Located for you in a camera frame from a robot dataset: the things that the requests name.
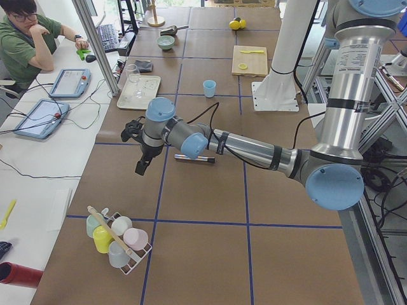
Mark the black keyboard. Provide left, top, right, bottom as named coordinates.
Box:
left=97, top=24, right=119, bottom=53

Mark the yellow spatula on desk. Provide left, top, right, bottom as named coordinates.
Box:
left=0, top=199, right=17, bottom=230

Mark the yellow cup in rack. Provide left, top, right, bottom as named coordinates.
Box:
left=92, top=226, right=114, bottom=254

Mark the far blue teach pendant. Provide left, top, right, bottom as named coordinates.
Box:
left=49, top=69, right=92, bottom=99

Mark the metal scoop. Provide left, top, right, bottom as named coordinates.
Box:
left=160, top=25, right=189, bottom=36

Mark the green plastic toy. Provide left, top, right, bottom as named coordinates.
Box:
left=76, top=49, right=91, bottom=61

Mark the aluminium frame post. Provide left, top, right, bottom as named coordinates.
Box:
left=72, top=0, right=120, bottom=96

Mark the white cup in rack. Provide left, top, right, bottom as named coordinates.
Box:
left=111, top=216, right=132, bottom=236

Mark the wooden cutting board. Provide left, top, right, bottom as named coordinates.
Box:
left=231, top=45, right=268, bottom=77

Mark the pink cup in rack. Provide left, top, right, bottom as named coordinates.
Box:
left=123, top=227, right=148, bottom=250

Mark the white camera stand post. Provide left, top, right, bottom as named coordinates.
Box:
left=252, top=0, right=319, bottom=112

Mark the striped black pen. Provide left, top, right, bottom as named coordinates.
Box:
left=174, top=154, right=216, bottom=164

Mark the wooden mug tree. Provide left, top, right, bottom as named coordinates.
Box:
left=147, top=0, right=165, bottom=27

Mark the clear wine glass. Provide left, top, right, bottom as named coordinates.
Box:
left=126, top=64, right=143, bottom=98

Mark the dark grey folded cloth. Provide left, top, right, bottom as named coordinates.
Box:
left=134, top=60, right=153, bottom=73

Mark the black computer mouse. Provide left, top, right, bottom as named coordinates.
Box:
left=85, top=54, right=96, bottom=63

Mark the green ceramic bowl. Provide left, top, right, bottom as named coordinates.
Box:
left=156, top=35, right=176, bottom=51

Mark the grey cup in rack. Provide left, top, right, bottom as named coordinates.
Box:
left=108, top=241, right=130, bottom=268

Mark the light blue plastic cup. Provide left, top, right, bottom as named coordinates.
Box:
left=202, top=79, right=216, bottom=98

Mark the near blue teach pendant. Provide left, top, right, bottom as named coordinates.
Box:
left=13, top=98, right=70, bottom=140

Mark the person in green shirt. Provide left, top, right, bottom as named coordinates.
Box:
left=1, top=1, right=89, bottom=90

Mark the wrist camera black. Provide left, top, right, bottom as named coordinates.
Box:
left=120, top=116, right=146, bottom=143

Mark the red cylinder bottle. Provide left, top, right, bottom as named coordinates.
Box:
left=1, top=262, right=43, bottom=288

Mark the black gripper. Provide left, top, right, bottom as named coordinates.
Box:
left=135, top=144, right=163, bottom=175

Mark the yellow lemon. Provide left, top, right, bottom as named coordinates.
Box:
left=239, top=19, right=247, bottom=29
left=229, top=20, right=240, bottom=31

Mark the green cup in rack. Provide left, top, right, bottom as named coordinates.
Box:
left=86, top=214, right=100, bottom=238

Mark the blue teach pendant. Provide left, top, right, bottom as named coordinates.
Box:
left=49, top=69, right=92, bottom=99
left=13, top=98, right=70, bottom=140

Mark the beige serving tray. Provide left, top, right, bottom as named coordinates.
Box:
left=117, top=75, right=161, bottom=110

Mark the white wire cup rack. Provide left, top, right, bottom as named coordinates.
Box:
left=87, top=206, right=152, bottom=275

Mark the white chair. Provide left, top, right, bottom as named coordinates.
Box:
left=308, top=103, right=326, bottom=140

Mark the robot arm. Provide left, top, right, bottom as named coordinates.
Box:
left=121, top=1, right=406, bottom=210

